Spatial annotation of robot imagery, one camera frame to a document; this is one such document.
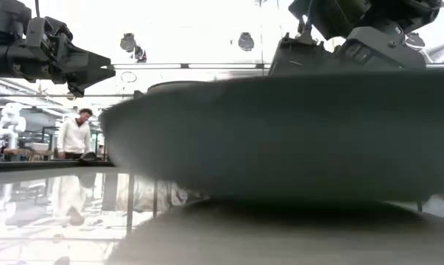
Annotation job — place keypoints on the long ceiling light rail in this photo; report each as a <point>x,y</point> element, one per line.
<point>192,66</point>

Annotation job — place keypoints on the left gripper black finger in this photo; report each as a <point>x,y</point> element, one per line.
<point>85,78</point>
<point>91,59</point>

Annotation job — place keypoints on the dark green plate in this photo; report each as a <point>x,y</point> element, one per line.
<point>280,140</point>

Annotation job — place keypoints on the person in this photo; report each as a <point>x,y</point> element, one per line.
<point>74,136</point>

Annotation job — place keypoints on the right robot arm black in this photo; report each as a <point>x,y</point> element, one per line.
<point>354,14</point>

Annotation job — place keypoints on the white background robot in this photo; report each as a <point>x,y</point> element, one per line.
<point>10,123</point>

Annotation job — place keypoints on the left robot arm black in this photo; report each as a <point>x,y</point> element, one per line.
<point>0,44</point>

